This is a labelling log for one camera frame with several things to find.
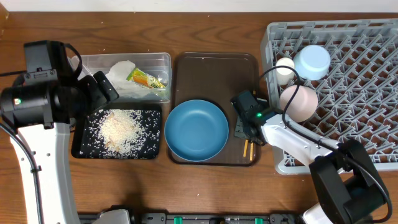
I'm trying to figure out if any white napkin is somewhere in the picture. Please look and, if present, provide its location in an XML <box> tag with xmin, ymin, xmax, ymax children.
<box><xmin>106</xmin><ymin>60</ymin><xmax>147</xmax><ymax>98</ymax></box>

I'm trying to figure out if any wooden chopstick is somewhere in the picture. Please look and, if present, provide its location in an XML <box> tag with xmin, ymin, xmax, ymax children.
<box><xmin>249</xmin><ymin>142</ymin><xmax>254</xmax><ymax>161</ymax></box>
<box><xmin>243</xmin><ymin>139</ymin><xmax>249</xmax><ymax>157</ymax></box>

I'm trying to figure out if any green yellow snack wrapper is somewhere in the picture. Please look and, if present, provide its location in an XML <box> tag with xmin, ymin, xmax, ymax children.
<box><xmin>126</xmin><ymin>68</ymin><xmax>165</xmax><ymax>89</ymax></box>

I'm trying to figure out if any rice leftovers pile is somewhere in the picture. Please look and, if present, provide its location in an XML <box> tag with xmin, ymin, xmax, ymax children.
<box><xmin>79</xmin><ymin>108</ymin><xmax>161</xmax><ymax>157</ymax></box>

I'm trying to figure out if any cream plastic cup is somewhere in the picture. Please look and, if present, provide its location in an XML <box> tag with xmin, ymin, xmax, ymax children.
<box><xmin>276</xmin><ymin>57</ymin><xmax>295</xmax><ymax>85</ymax></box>

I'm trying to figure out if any pink bowl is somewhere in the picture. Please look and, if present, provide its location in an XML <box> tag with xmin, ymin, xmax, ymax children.
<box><xmin>279</xmin><ymin>85</ymin><xmax>318</xmax><ymax>123</ymax></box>

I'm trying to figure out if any dark blue plate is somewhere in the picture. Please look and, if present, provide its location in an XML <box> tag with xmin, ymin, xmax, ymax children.
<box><xmin>164</xmin><ymin>100</ymin><xmax>229</xmax><ymax>162</ymax></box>

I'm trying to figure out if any light blue small bowl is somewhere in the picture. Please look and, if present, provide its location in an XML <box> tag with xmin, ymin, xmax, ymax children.
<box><xmin>294</xmin><ymin>45</ymin><xmax>331</xmax><ymax>80</ymax></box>

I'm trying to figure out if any grey dishwasher rack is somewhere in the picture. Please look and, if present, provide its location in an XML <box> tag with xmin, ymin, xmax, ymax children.
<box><xmin>261</xmin><ymin>19</ymin><xmax>397</xmax><ymax>171</ymax></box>

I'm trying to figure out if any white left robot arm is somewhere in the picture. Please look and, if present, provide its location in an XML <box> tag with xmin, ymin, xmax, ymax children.
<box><xmin>1</xmin><ymin>72</ymin><xmax>119</xmax><ymax>223</ymax></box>

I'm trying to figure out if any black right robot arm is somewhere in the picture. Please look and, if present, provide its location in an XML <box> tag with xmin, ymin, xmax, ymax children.
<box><xmin>231</xmin><ymin>95</ymin><xmax>393</xmax><ymax>223</ymax></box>

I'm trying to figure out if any black tray bin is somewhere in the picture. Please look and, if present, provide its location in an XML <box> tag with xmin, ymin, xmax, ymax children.
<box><xmin>70</xmin><ymin>103</ymin><xmax>162</xmax><ymax>161</ymax></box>

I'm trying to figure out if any brown serving tray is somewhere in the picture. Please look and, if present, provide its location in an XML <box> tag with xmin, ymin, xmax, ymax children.
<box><xmin>168</xmin><ymin>52</ymin><xmax>261</xmax><ymax>167</ymax></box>

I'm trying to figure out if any clear plastic bin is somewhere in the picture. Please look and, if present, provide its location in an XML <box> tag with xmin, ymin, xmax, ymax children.
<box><xmin>69</xmin><ymin>52</ymin><xmax>172</xmax><ymax>103</ymax></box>

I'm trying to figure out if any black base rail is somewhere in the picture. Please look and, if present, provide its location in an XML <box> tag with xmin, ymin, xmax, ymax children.
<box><xmin>77</xmin><ymin>212</ymin><xmax>299</xmax><ymax>224</ymax></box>

